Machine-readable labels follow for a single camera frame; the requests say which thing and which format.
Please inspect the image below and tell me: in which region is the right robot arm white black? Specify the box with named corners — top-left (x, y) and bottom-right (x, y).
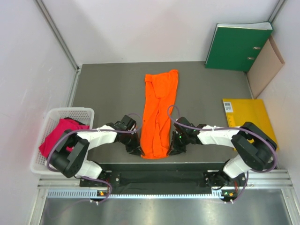
top-left (167, 117), bottom-right (278, 186)

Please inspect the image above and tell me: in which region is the aluminium frame rail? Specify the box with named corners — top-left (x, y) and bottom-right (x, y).
top-left (33, 0), bottom-right (79, 72)

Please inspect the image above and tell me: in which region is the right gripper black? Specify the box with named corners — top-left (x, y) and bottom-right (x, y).
top-left (167, 131), bottom-right (190, 156)

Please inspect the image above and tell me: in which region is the grey slotted cable duct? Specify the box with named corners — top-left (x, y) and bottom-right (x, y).
top-left (47, 189), bottom-right (235, 200)

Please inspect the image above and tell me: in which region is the magenta t shirt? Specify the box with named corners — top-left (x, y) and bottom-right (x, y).
top-left (39, 117), bottom-right (90, 158)

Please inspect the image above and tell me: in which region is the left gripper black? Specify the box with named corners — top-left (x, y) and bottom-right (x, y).
top-left (121, 131), bottom-right (144, 157)

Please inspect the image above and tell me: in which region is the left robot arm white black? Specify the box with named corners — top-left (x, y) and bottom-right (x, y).
top-left (46, 114), bottom-right (145, 186)

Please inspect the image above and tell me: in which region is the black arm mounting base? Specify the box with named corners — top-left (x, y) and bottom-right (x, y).
top-left (79, 163), bottom-right (248, 195)

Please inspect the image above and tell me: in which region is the beige paper folder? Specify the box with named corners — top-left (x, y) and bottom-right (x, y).
top-left (247, 36), bottom-right (285, 98)

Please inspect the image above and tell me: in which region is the yellow plastic folder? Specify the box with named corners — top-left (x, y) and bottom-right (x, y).
top-left (222, 98), bottom-right (277, 143)

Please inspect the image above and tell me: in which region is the orange t shirt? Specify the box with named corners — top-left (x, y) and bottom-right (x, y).
top-left (140, 69), bottom-right (179, 159)

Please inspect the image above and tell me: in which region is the green ring binder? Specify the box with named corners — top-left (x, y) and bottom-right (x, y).
top-left (205, 22), bottom-right (273, 72)

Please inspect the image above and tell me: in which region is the white plastic basket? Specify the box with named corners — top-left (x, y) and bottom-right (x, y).
top-left (30, 107), bottom-right (95, 175)

